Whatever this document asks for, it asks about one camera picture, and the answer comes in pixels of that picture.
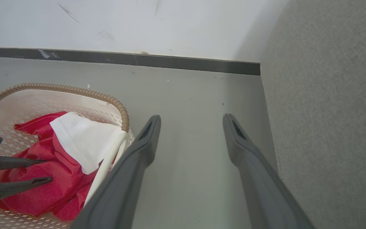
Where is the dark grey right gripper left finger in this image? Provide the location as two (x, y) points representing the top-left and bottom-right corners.
(71, 115), (161, 229)

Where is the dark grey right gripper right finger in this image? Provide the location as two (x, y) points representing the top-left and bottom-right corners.
(222, 114), (314, 229)

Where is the red garment with white stripes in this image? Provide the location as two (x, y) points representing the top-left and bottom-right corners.
(0, 111), (120, 222)

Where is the white basket with wicker rim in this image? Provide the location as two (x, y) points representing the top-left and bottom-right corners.
(0, 83), (135, 229)

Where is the white cloth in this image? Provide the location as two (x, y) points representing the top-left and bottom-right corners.
(50, 111), (128, 175)

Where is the grey fabric sofa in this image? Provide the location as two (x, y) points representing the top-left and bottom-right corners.
(260, 0), (366, 229)

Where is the dark grey baseboard strip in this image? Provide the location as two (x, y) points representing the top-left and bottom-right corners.
(0, 47), (261, 76)

